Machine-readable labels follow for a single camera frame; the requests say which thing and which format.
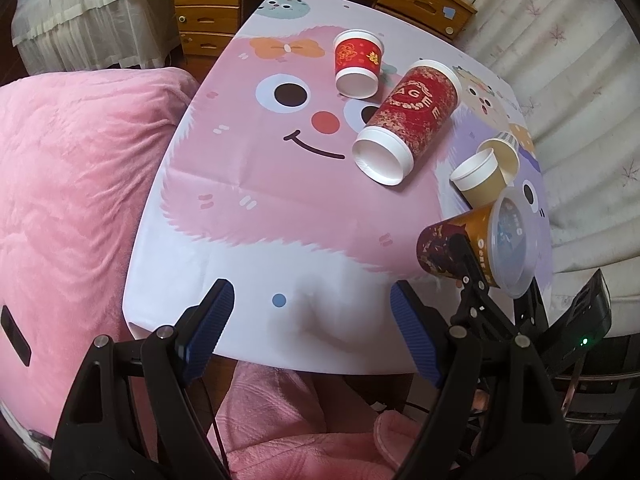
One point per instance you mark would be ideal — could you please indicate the pink fleece clothing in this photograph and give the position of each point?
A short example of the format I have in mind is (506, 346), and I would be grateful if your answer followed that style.
(300, 430)

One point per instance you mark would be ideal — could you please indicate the pink fluffy blanket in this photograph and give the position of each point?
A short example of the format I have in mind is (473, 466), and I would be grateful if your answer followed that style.
(75, 185)

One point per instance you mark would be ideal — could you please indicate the large red paper cup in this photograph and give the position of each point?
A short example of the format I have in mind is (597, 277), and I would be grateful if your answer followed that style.
(415, 105)

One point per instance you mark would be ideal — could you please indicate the checkered paper cup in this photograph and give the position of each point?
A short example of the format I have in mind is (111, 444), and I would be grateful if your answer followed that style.
(507, 152)

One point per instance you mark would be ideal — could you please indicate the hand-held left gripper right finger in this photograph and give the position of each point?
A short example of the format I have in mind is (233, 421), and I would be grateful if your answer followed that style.
(417, 335)

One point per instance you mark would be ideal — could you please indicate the orange cup with clear lid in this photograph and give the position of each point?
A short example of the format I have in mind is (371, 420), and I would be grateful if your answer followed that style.
(452, 247)

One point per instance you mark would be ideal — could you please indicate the white sheer bed skirt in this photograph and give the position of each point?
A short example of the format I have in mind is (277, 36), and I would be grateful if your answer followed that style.
(90, 10)

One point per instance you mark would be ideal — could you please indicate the wooden chest of drawers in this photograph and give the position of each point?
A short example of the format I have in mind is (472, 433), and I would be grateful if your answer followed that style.
(210, 0)

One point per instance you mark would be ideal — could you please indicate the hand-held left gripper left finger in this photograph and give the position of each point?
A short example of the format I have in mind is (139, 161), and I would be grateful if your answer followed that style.
(207, 330)

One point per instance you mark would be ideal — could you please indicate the small red paper cup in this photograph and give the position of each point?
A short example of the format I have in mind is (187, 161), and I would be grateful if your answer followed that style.
(356, 57)

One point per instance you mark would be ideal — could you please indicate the small tan paper cup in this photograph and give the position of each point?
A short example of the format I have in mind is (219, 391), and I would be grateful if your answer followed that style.
(482, 185)

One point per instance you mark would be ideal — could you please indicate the black flat device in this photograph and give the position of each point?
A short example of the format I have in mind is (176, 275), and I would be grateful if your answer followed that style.
(14, 335)

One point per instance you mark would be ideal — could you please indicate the white floral quilt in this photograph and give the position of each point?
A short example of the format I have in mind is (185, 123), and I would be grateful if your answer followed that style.
(575, 60)

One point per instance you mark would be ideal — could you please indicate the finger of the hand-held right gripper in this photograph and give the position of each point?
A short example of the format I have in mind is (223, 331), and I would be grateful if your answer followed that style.
(530, 310)
(472, 272)

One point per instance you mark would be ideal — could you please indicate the pink monster printed tablecloth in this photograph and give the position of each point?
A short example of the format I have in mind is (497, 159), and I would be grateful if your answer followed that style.
(260, 185)

